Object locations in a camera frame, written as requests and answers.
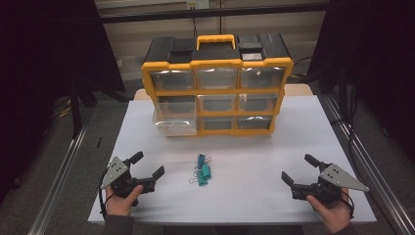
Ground yellow cable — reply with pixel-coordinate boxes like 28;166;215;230
52;97;72;119

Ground left hand-held gripper cable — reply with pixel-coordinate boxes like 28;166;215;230
97;169;115;220

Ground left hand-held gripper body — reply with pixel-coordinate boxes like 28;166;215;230
99;156;157;200

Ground white wall socket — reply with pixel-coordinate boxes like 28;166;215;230
186;0;209;10

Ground blue binder clip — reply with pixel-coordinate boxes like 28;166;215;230
196;154;211;168

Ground black horizontal bar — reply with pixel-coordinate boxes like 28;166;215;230
99;3;329;24

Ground black curtain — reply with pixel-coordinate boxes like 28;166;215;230
0;0;126;204
307;0;415;165

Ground set of closed clear drawers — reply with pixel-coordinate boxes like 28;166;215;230
151;68;286;131

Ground person's right hand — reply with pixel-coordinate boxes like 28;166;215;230
305;187;355;234

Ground aluminium rail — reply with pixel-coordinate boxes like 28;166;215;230
321;94;415;235
27;120;89;235

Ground hand-held gripper cable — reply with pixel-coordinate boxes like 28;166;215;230
97;169;115;220
339;189;356;219

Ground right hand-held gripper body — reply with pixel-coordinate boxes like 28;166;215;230
291;161;371;206

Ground teal binder clip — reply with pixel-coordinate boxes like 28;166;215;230
188;175;209;187
194;163;212;180

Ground clear plastic drawer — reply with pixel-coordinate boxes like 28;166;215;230
152;95;199;137

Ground yellow and black organizer case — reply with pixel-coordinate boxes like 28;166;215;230
140;33;295;137

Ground black hanging cable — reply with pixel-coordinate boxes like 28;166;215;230
191;8;199;38

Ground right hand-held gripper cable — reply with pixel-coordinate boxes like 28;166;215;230
339;189;356;219

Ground person's left hand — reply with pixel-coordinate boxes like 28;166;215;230
105;184;145;217

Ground black metal stand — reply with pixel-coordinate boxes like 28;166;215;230
69;77;82;138

